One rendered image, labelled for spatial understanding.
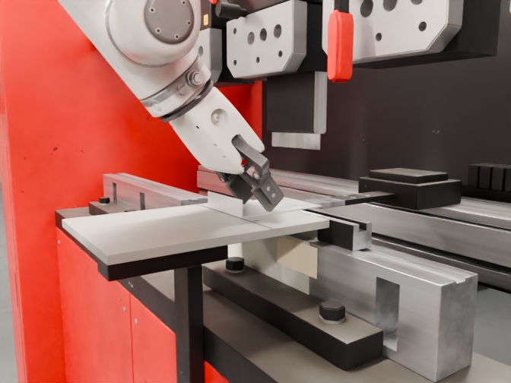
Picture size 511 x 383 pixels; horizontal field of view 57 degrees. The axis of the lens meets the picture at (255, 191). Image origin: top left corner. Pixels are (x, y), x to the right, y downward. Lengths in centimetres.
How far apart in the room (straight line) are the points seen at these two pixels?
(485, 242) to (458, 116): 40
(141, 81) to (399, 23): 26
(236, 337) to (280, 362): 7
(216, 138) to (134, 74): 11
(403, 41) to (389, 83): 72
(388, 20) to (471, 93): 60
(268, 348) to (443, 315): 18
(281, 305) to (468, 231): 32
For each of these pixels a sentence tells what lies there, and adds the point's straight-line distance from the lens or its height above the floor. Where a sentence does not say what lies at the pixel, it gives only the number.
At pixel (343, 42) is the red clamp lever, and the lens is 46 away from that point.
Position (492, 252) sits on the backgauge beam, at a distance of 73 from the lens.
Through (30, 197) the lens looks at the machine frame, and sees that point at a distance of 137.
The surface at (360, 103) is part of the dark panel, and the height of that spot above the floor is 116.
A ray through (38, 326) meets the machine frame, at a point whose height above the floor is 56.
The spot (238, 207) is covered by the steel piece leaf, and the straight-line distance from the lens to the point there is 56.
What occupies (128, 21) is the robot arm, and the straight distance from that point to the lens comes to 44.
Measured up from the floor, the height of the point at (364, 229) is 99.
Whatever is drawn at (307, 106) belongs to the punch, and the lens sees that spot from 59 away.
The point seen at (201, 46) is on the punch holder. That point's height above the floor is 123.
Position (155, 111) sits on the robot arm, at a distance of 53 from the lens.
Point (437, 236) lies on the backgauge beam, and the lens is 77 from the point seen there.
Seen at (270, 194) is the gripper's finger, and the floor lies 103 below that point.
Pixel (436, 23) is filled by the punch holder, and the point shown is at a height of 120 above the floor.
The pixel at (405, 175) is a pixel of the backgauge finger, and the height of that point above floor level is 103.
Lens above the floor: 112
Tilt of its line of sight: 9 degrees down
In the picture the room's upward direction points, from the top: straight up
